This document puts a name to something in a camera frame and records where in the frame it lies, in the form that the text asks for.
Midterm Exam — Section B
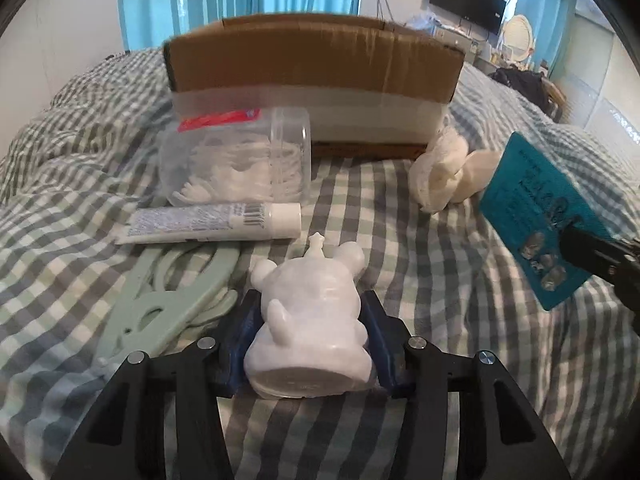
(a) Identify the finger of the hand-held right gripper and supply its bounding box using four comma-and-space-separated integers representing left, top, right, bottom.
557, 215, 632, 281

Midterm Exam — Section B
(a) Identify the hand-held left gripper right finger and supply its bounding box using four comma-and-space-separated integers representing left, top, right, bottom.
359, 291, 574, 480

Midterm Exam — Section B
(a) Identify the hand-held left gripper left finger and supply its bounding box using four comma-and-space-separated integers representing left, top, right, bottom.
61, 291, 261, 480

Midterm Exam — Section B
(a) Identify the teal card with metal studs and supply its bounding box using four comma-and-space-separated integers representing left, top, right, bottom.
479, 131, 617, 312

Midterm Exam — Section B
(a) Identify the white plaster bear figurine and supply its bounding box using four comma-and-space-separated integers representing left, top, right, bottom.
244, 232, 376, 401

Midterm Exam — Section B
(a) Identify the green checked bed sheet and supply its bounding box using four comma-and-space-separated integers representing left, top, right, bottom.
0, 47, 640, 480

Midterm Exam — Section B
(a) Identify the pale green plastic hanger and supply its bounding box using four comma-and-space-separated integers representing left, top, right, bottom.
95, 260, 240, 367
131, 242, 251, 293

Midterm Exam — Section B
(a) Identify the white soft roll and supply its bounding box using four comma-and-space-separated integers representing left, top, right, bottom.
457, 150, 503, 206

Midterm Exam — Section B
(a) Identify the white squeeze tube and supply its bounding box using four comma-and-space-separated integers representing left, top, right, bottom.
114, 202, 302, 246

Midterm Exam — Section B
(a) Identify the wooden chair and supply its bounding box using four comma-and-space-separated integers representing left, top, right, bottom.
542, 81, 564, 122

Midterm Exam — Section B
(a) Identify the dark clothes pile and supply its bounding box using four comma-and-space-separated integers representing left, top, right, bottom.
489, 66, 552, 111

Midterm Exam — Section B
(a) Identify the clear plastic jar red label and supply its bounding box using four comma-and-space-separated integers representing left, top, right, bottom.
159, 106, 314, 208

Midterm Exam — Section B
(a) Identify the oval white mirror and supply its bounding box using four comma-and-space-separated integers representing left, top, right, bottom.
500, 14, 532, 67

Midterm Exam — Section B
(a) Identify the blue window curtain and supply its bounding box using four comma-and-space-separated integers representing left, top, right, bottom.
117, 0, 362, 54
520, 0, 577, 73

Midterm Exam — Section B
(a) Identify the clear plastic bag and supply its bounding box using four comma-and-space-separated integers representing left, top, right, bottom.
406, 11, 443, 32

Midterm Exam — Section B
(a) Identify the brown cardboard box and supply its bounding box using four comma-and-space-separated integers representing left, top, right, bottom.
162, 14, 467, 161

